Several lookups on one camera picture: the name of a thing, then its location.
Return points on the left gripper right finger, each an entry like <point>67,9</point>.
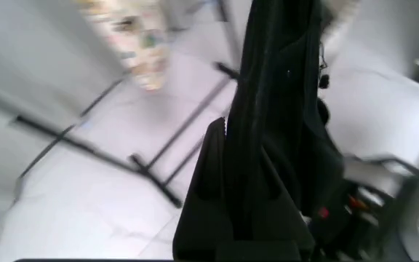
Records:
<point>278,233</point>

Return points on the cream printed garment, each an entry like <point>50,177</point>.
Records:
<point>140,43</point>

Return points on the black t-shirt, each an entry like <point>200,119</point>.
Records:
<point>278,72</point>

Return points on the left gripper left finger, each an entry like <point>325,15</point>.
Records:
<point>206,218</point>

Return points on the white curtain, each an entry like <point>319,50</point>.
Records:
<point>31,43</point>

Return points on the black clothes rack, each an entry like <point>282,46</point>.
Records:
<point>140,169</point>

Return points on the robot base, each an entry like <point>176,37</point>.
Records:
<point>377,174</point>

